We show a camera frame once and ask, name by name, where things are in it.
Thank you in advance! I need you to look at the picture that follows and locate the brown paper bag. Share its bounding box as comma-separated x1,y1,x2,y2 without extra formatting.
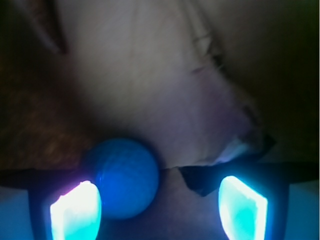
0,0,320,169

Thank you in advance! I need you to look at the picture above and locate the blue ball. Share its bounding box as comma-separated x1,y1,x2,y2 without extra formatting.
83,138,160,220

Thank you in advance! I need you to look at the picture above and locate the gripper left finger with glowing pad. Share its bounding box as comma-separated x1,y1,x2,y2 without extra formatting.
0,169,102,240

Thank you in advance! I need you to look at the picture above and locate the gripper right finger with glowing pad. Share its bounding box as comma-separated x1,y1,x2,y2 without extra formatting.
179,162,320,240

